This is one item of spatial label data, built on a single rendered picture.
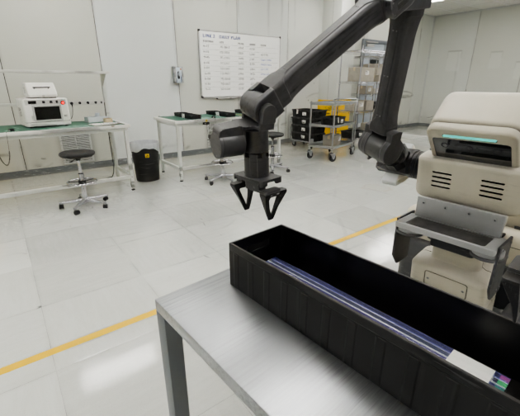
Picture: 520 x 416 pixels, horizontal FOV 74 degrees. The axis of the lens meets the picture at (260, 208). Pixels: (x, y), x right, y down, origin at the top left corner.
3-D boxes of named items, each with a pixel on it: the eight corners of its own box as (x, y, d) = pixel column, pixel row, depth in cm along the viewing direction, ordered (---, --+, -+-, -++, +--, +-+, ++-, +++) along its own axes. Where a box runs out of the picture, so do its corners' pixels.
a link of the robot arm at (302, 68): (418, 4, 73) (379, 0, 81) (414, -24, 69) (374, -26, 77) (267, 134, 70) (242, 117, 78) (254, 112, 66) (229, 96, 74)
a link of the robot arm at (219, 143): (278, 104, 69) (257, 92, 75) (226, 108, 63) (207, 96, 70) (271, 158, 75) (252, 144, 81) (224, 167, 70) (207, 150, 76)
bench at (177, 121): (158, 172, 514) (153, 115, 486) (255, 157, 615) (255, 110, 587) (179, 182, 458) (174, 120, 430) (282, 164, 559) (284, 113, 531)
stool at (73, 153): (48, 214, 348) (35, 155, 327) (78, 198, 395) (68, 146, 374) (95, 216, 342) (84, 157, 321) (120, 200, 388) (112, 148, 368)
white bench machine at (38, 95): (21, 125, 383) (11, 82, 367) (63, 123, 410) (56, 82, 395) (27, 129, 357) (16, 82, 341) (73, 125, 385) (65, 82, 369)
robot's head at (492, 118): (454, 125, 102) (446, 86, 92) (541, 133, 87) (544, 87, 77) (432, 163, 99) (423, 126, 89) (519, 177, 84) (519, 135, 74)
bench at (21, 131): (-12, 197, 399) (-31, 126, 371) (120, 177, 483) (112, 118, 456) (-12, 216, 343) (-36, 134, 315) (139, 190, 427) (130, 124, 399)
